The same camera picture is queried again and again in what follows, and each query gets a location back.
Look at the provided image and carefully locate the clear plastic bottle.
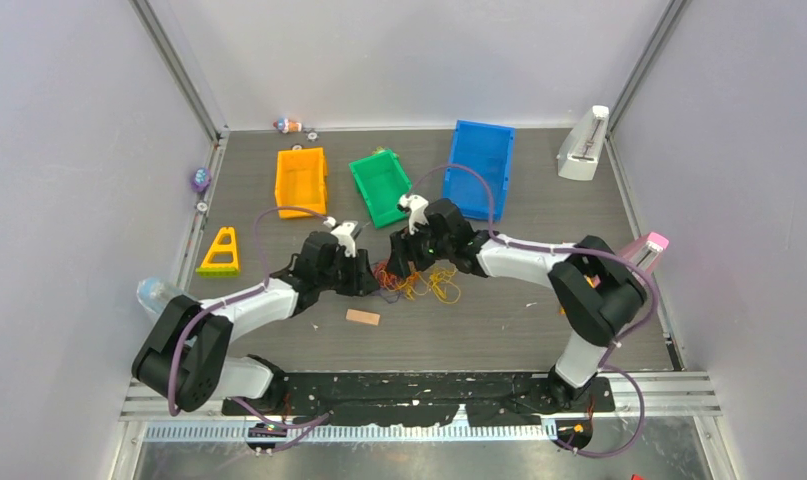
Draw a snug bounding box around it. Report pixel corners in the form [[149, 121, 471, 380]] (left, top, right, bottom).
[[136, 277, 185, 323]]

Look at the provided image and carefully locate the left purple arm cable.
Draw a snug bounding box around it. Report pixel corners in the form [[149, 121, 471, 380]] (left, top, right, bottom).
[[167, 206, 338, 455]]

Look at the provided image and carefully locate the orange plastic bin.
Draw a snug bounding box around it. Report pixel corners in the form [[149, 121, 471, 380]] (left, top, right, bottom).
[[274, 147, 328, 216]]

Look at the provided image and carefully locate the green plastic bin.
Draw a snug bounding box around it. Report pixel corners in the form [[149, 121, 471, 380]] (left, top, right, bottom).
[[349, 149, 412, 228]]

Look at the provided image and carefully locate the yellow triangle block left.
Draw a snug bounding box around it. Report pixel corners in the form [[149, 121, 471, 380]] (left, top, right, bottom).
[[195, 226, 241, 277]]

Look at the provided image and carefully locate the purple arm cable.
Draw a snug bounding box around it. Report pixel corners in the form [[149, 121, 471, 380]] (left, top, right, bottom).
[[167, 206, 338, 455], [409, 163, 661, 460]]

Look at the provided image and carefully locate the small clown figurine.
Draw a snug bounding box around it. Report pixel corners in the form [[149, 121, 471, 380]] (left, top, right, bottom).
[[272, 117, 304, 134]]

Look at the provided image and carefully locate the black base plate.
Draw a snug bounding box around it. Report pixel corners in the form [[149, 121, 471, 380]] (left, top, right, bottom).
[[222, 372, 615, 427]]

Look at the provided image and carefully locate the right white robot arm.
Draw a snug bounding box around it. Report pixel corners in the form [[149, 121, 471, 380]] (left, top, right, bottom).
[[386, 194, 658, 411]]

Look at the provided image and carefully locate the purple round toy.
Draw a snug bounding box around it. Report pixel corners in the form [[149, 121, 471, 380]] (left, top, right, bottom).
[[191, 167, 212, 193]]

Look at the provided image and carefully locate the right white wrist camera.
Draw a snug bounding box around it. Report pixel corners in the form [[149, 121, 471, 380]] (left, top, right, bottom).
[[397, 194, 429, 236]]

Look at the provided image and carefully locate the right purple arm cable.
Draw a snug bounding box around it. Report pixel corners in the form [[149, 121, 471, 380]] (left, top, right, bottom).
[[409, 163, 661, 460]]

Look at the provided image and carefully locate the wooden block centre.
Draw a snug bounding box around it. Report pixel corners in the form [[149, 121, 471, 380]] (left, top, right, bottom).
[[345, 309, 381, 326]]

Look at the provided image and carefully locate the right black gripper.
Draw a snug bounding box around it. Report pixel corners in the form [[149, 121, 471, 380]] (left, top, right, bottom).
[[387, 217, 454, 279]]

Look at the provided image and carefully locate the white metronome box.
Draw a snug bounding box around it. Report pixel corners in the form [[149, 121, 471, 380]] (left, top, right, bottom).
[[557, 105, 610, 181]]

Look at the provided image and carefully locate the blue plastic bin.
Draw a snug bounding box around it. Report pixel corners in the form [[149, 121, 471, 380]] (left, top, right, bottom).
[[442, 120, 516, 222]]

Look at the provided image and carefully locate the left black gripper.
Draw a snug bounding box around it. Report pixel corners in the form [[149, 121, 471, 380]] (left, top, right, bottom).
[[317, 247, 378, 296]]

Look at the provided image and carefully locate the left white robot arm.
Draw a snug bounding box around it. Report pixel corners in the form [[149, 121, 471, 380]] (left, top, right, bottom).
[[131, 232, 379, 414]]

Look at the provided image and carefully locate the pink metronome box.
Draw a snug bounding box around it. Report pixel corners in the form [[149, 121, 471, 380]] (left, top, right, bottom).
[[619, 232, 669, 274]]

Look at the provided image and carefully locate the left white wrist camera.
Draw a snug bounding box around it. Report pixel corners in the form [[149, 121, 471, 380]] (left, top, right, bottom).
[[323, 216, 363, 258]]

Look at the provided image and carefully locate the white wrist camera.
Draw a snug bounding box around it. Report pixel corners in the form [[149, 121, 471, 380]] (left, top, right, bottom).
[[323, 216, 363, 258], [397, 194, 429, 236]]

